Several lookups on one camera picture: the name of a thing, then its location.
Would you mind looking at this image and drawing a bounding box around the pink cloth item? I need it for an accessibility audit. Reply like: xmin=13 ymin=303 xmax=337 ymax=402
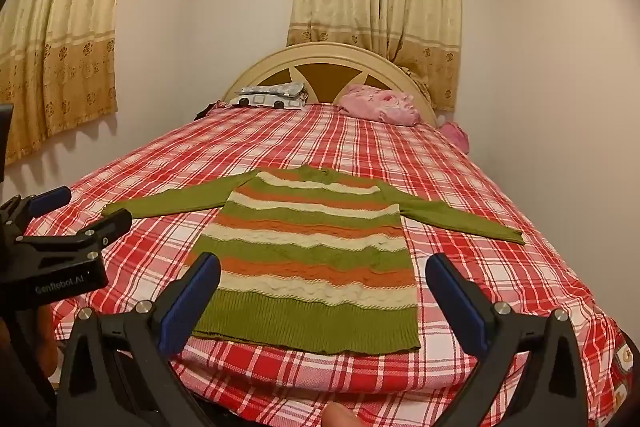
xmin=439 ymin=119 xmax=471 ymax=154

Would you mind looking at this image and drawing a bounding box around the pink crumpled blanket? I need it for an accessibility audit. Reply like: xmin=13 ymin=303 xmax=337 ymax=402
xmin=337 ymin=83 xmax=421 ymax=126

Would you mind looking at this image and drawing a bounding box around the green orange striped knit sweater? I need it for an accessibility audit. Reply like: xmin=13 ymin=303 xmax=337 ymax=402
xmin=101 ymin=165 xmax=526 ymax=354

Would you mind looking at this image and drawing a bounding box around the person's right hand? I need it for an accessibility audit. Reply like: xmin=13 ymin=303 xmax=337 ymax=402
xmin=324 ymin=407 xmax=363 ymax=427

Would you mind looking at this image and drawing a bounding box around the cream wooden headboard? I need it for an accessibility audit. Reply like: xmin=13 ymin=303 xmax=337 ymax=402
xmin=222 ymin=42 xmax=438 ymax=128

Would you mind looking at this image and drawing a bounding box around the red plaid bed sheet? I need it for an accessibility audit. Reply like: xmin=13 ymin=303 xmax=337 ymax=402
xmin=22 ymin=102 xmax=626 ymax=423

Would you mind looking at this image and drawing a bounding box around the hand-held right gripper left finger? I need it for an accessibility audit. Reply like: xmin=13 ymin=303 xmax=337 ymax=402
xmin=59 ymin=251 xmax=222 ymax=427

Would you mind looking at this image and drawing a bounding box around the grey patterned pillow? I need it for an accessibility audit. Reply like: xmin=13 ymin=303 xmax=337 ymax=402
xmin=235 ymin=81 xmax=310 ymax=110

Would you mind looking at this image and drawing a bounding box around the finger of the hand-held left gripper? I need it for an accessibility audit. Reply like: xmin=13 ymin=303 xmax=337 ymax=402
xmin=15 ymin=210 xmax=133 ymax=258
xmin=4 ymin=186 xmax=72 ymax=233

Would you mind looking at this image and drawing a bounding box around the beige printed bedding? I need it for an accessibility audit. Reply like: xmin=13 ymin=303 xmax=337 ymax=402
xmin=607 ymin=332 xmax=636 ymax=423

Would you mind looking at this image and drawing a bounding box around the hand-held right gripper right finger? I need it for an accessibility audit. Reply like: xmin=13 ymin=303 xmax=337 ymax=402
xmin=425 ymin=252 xmax=591 ymax=427

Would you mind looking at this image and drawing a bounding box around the wide beige floral curtain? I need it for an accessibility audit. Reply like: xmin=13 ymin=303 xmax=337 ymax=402
xmin=0 ymin=0 xmax=146 ymax=165

